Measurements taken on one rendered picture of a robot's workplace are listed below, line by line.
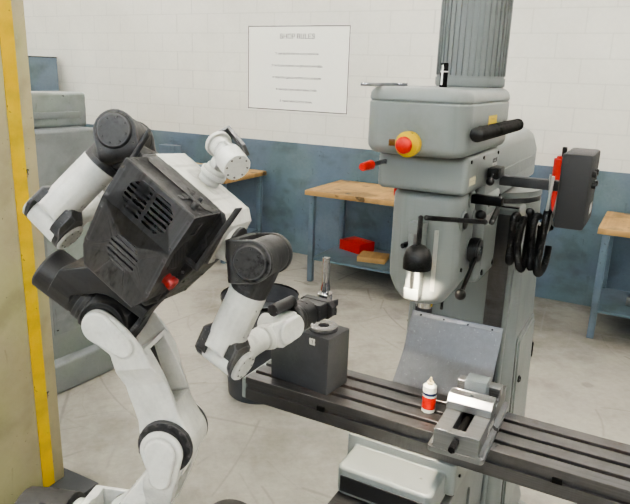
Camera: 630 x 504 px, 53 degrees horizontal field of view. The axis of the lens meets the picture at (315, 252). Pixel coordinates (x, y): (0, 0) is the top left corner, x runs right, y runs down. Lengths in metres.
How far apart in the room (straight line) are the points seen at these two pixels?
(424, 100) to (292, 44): 5.34
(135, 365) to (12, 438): 1.56
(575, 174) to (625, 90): 4.01
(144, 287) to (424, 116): 0.74
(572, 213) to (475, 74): 0.47
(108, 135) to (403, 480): 1.18
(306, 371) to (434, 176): 0.76
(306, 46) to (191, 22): 1.49
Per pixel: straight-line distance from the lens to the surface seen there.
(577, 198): 1.90
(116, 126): 1.51
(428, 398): 1.94
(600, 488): 1.83
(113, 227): 1.42
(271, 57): 6.95
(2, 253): 2.83
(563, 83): 5.92
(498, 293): 2.18
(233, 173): 1.46
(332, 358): 1.97
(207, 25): 7.45
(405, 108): 1.55
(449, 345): 2.24
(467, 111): 1.54
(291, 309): 1.81
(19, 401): 3.07
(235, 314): 1.46
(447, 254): 1.71
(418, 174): 1.65
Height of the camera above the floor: 1.91
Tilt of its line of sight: 16 degrees down
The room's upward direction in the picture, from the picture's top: 2 degrees clockwise
